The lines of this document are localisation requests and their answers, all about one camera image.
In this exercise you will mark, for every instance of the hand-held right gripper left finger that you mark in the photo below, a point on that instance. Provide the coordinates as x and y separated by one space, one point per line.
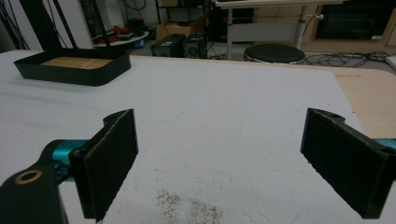
106 165

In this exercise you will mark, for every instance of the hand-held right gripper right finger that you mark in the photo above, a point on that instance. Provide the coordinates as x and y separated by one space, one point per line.
345 158

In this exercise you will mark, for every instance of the white table mat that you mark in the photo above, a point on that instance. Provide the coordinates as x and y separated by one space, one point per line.
186 124

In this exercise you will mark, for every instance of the black tray with wooden bottom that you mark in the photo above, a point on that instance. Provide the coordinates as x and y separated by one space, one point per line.
73 66

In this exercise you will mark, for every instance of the round black stool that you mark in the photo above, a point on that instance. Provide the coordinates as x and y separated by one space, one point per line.
274 53

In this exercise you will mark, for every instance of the round white side table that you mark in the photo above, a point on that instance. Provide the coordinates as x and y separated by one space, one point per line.
121 38

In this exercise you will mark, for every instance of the black computer case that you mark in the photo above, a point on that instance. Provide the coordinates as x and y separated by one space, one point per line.
179 46

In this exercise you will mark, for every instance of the dark monitor screen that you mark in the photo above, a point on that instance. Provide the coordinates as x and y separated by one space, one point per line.
355 18

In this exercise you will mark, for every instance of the black tripod stand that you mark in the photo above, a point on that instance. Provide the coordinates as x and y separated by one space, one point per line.
67 25

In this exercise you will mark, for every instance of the cardboard box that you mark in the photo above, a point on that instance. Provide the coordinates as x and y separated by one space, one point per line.
177 28

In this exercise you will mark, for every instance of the white desk with metal legs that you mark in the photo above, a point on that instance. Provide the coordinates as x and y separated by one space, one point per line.
264 21

